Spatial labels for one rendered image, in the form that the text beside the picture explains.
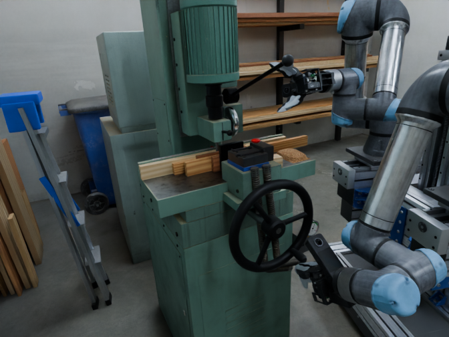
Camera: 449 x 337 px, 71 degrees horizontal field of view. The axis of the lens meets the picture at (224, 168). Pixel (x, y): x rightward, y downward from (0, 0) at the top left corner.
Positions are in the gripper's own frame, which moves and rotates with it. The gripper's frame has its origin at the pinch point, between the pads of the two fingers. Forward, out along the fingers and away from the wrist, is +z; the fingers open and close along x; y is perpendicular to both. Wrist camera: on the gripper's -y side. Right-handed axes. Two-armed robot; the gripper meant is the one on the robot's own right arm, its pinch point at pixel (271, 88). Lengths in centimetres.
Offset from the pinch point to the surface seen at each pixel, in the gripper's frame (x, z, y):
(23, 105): -17, 73, -73
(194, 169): 21.1, 23.2, -18.5
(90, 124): -20, 41, -188
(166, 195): 26.3, 36.8, -9.4
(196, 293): 63, 31, -19
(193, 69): -9.9, 20.6, -9.9
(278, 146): 19.3, -14.4, -21.7
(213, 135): 10.9, 15.6, -15.0
